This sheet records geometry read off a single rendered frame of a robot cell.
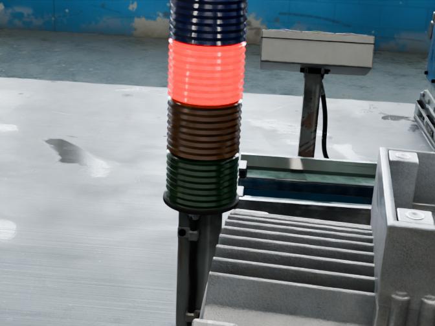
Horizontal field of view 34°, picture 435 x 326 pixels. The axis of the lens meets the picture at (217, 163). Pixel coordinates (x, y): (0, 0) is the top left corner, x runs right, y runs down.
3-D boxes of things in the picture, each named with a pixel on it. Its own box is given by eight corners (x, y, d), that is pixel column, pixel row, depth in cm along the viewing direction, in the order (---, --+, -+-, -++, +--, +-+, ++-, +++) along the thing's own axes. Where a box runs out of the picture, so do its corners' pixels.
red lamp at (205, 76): (245, 88, 59) (248, 33, 57) (241, 108, 53) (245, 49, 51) (173, 83, 59) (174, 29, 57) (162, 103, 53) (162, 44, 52)
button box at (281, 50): (366, 76, 113) (368, 43, 113) (373, 68, 105) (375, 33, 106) (259, 70, 114) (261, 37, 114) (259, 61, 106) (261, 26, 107)
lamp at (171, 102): (241, 139, 60) (245, 88, 59) (237, 164, 55) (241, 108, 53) (171, 134, 60) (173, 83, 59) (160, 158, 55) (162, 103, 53)
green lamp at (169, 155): (238, 187, 62) (241, 139, 60) (234, 217, 56) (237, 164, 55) (170, 182, 62) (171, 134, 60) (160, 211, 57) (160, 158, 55)
